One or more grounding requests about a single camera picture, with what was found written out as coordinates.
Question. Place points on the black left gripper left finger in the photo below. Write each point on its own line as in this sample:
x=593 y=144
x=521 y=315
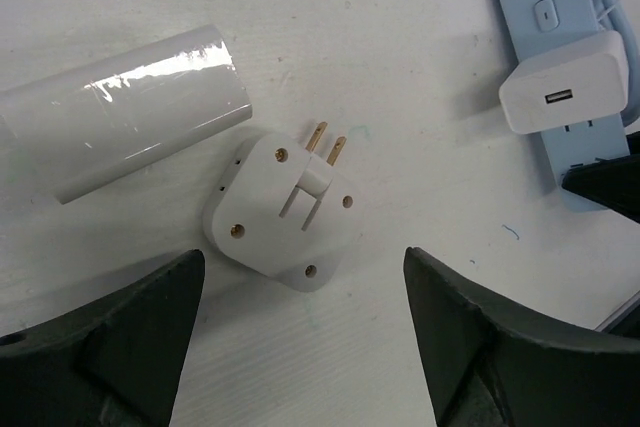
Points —
x=116 y=361

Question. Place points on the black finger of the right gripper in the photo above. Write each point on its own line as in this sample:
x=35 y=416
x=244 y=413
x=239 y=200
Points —
x=613 y=184

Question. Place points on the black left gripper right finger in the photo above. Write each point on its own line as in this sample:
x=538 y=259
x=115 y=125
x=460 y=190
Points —
x=491 y=361

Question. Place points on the white USB charger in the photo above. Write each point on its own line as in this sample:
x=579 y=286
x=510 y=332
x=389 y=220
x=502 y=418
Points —
x=584 y=80

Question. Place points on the light blue power strip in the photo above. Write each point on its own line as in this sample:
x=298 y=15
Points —
x=539 y=26

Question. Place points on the white folding-prong adapter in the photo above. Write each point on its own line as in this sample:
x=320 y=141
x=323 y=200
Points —
x=284 y=211

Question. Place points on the large white charger block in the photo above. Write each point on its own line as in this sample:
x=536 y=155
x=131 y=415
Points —
x=87 y=127

